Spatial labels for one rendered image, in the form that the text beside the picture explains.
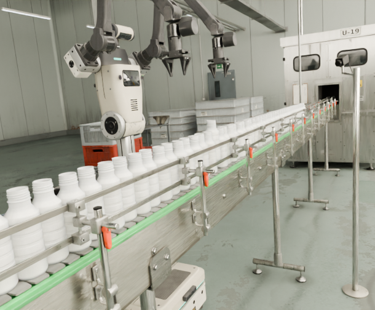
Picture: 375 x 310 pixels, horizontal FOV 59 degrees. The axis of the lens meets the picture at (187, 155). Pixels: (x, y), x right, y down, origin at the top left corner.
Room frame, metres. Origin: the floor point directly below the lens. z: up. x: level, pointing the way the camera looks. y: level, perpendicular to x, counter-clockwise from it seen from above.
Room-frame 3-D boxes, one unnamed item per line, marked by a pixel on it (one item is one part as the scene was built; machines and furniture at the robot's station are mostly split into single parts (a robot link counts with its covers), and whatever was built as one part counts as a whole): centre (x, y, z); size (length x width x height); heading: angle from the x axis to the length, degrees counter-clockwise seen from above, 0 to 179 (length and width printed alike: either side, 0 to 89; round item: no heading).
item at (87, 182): (0.74, 0.23, 1.08); 0.06 x 0.06 x 0.17
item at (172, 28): (1.44, 0.01, 1.57); 0.07 x 0.06 x 0.07; 61
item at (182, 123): (9.03, 0.20, 0.50); 1.23 x 1.05 x 1.00; 149
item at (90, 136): (3.71, 0.81, 1.00); 0.61 x 0.41 x 0.22; 158
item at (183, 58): (1.43, 0.00, 1.44); 0.07 x 0.07 x 0.09; 62
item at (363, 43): (5.83, -2.59, 1.05); 1.60 x 1.40 x 2.10; 151
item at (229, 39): (1.82, -0.24, 1.60); 0.12 x 0.09 x 0.12; 61
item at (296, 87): (5.35, -1.85, 1.22); 0.23 x 0.03 x 0.32; 61
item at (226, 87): (11.88, -1.38, 1.05); 1.00 x 0.10 x 2.10; 61
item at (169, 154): (1.05, 0.06, 1.08); 0.06 x 0.06 x 0.17
